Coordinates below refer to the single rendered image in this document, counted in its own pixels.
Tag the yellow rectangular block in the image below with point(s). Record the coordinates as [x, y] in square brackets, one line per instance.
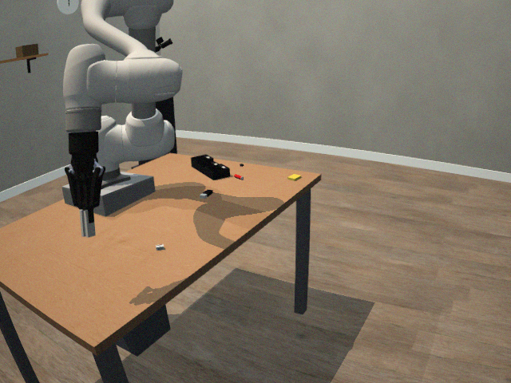
[294, 177]

